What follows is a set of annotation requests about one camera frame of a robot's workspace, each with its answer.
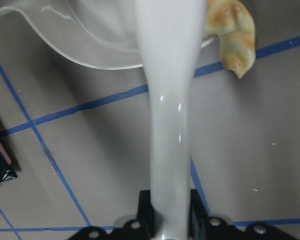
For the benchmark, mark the croissant bread piece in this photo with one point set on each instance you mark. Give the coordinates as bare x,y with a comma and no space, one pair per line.
234,26

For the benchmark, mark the beige plastic dustpan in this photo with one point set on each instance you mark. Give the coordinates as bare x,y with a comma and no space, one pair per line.
119,34

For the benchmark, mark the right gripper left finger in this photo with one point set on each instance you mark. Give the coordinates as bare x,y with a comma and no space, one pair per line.
144,226

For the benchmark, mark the beige hand brush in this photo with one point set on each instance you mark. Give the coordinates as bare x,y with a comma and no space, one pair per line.
170,100

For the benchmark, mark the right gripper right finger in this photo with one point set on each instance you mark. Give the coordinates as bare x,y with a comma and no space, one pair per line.
203,226

